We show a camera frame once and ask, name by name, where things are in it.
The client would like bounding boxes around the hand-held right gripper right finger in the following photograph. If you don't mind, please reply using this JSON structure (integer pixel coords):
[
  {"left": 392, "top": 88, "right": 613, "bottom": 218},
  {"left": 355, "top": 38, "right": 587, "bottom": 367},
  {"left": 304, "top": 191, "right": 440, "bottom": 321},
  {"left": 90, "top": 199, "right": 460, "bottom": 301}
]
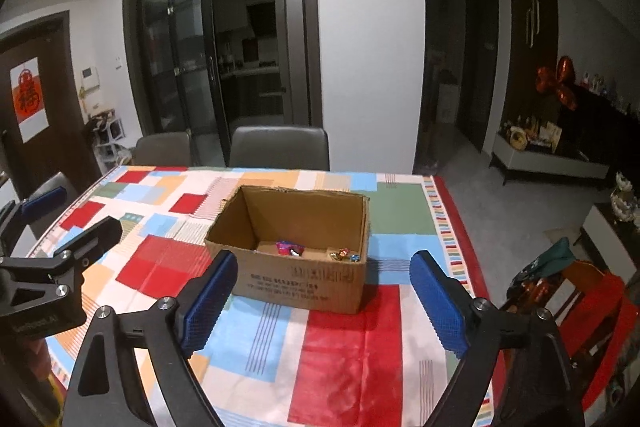
[{"left": 410, "top": 250, "right": 586, "bottom": 427}]

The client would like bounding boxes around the white low table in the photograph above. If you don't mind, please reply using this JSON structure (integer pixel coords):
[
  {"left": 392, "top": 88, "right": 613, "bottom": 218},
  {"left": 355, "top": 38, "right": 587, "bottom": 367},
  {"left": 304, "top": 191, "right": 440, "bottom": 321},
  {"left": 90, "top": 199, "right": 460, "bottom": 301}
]
[{"left": 580, "top": 202, "right": 640, "bottom": 268}]

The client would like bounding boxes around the low white cabinet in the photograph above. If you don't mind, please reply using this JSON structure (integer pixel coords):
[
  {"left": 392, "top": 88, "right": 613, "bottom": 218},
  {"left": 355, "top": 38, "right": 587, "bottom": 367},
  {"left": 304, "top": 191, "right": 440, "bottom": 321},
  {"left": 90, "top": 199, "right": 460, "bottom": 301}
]
[{"left": 490, "top": 129, "right": 611, "bottom": 188}]

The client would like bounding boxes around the dark wooden door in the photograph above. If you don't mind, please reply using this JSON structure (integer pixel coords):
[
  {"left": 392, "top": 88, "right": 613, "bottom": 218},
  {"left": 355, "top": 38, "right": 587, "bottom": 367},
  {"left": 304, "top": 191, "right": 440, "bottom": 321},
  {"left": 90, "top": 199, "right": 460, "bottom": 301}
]
[{"left": 465, "top": 0, "right": 501, "bottom": 152}]

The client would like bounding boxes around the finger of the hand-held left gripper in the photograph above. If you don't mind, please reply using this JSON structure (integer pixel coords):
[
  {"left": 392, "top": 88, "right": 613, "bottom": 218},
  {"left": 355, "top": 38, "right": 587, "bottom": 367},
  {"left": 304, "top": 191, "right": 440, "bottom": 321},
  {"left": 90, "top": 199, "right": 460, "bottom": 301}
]
[
  {"left": 0, "top": 186, "right": 69, "bottom": 258},
  {"left": 0, "top": 217, "right": 124, "bottom": 308}
]

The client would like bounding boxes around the red and white door poster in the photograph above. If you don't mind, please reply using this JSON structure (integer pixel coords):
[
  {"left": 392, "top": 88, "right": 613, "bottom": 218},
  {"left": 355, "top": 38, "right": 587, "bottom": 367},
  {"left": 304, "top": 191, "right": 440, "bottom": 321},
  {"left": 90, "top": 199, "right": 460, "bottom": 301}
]
[{"left": 10, "top": 57, "right": 48, "bottom": 142}]

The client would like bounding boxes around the wooden chair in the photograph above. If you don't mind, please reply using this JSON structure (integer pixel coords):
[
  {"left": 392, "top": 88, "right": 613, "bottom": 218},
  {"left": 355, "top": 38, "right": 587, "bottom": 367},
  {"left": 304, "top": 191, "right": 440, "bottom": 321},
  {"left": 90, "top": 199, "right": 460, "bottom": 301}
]
[{"left": 505, "top": 257, "right": 640, "bottom": 408}]

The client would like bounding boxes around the brown cardboard box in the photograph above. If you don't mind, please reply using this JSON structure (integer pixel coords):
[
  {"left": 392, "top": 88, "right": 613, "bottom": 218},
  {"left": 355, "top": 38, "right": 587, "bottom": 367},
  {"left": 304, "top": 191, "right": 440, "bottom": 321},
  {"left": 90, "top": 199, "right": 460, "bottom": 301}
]
[{"left": 204, "top": 184, "right": 373, "bottom": 315}]

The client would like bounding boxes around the tall dark cabinet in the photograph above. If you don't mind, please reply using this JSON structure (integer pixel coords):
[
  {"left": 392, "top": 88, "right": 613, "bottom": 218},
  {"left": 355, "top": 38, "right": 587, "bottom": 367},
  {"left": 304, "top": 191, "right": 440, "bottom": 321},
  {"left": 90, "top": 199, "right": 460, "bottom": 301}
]
[{"left": 505, "top": 0, "right": 558, "bottom": 132}]

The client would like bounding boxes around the red snack packet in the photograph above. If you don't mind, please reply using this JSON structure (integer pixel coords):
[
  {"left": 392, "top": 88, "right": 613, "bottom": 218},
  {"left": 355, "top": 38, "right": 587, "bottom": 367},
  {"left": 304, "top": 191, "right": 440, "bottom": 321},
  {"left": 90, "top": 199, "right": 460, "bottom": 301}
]
[{"left": 275, "top": 239, "right": 306, "bottom": 257}]

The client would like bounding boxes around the colourful patchwork tablecloth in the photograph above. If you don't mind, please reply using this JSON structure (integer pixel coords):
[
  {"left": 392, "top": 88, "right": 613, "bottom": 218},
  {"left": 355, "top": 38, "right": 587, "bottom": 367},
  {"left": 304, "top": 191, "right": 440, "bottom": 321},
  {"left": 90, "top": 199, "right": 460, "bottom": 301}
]
[{"left": 27, "top": 164, "right": 506, "bottom": 427}]

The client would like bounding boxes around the white shelf rack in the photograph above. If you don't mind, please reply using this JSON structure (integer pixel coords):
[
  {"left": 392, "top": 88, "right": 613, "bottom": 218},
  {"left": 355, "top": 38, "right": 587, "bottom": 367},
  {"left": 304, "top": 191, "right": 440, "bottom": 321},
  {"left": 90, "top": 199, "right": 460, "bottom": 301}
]
[{"left": 85, "top": 109, "right": 133, "bottom": 175}]

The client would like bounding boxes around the glass jar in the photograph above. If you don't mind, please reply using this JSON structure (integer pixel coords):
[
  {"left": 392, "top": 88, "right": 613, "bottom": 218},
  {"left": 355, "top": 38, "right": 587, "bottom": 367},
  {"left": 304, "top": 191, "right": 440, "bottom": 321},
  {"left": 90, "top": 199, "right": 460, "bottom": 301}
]
[{"left": 610, "top": 172, "right": 640, "bottom": 223}]

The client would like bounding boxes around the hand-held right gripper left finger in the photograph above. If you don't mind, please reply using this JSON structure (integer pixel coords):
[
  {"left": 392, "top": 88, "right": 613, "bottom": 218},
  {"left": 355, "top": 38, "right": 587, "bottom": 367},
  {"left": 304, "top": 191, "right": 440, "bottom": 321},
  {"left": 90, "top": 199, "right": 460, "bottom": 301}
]
[{"left": 64, "top": 250, "right": 239, "bottom": 427}]

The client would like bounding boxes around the green cloth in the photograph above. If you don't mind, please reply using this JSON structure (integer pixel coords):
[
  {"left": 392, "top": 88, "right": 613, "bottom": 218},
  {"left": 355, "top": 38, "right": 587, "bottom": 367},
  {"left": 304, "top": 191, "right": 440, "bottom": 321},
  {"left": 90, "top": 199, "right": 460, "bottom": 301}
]
[{"left": 510, "top": 237, "right": 578, "bottom": 280}]

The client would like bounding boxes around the orange foil balloon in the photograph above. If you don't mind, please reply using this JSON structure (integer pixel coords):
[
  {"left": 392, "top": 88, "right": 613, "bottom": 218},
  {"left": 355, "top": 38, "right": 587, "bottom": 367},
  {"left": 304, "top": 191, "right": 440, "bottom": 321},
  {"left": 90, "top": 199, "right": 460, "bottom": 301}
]
[{"left": 535, "top": 55, "right": 578, "bottom": 112}]

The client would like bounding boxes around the grey dining chair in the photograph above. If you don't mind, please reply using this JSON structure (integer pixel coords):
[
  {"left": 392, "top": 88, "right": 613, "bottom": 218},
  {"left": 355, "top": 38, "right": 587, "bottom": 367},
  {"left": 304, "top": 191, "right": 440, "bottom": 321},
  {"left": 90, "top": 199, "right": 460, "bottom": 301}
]
[
  {"left": 229, "top": 126, "right": 330, "bottom": 172},
  {"left": 131, "top": 132, "right": 193, "bottom": 168}
]

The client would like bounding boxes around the brown entrance door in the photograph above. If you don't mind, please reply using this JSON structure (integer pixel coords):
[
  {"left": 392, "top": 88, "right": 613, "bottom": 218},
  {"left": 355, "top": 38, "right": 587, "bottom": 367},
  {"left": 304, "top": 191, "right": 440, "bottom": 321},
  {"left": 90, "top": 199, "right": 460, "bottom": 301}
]
[{"left": 0, "top": 12, "right": 101, "bottom": 208}]

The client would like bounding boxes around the dark framed glass sliding door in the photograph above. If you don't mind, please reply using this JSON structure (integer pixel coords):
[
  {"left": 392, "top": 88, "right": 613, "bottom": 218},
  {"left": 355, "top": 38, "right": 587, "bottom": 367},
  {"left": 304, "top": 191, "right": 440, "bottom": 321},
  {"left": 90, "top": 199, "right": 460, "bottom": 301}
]
[{"left": 125, "top": 0, "right": 321, "bottom": 152}]

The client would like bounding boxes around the dark sideboard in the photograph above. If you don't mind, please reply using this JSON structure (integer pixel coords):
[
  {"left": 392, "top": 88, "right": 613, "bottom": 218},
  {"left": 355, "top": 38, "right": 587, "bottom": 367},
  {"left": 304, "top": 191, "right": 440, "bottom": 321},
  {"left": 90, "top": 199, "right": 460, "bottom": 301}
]
[{"left": 557, "top": 82, "right": 640, "bottom": 178}]

